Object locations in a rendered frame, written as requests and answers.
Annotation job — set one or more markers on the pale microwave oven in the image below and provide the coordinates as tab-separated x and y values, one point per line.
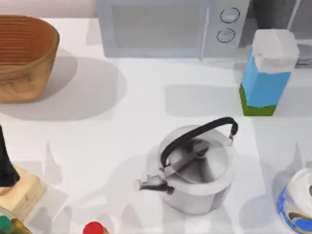
156	26

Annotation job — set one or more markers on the round microwave knob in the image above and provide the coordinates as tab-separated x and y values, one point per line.
229	15
226	35

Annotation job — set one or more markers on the blue white green carton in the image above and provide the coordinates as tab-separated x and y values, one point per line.
265	80

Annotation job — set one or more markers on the brown woven basket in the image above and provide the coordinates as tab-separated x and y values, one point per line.
24	61

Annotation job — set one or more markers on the cream rectangular block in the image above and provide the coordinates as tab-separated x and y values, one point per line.
23	192

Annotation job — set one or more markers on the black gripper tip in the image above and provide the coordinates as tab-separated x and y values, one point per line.
6	161

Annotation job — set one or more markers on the white and blue can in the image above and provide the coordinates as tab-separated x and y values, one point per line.
296	202

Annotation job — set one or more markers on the green capped bottle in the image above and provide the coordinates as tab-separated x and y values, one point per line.
12	225

